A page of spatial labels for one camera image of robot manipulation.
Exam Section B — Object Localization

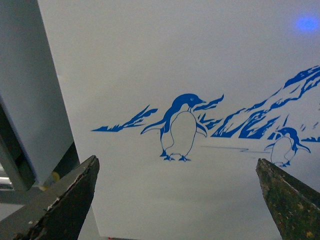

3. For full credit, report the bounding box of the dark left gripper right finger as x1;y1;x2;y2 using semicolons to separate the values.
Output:
256;158;320;240

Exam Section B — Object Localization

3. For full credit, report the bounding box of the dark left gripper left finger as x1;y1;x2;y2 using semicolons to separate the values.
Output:
0;155;100;240

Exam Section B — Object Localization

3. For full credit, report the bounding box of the white chest freezer with penguins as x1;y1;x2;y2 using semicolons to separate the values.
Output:
0;0;320;240

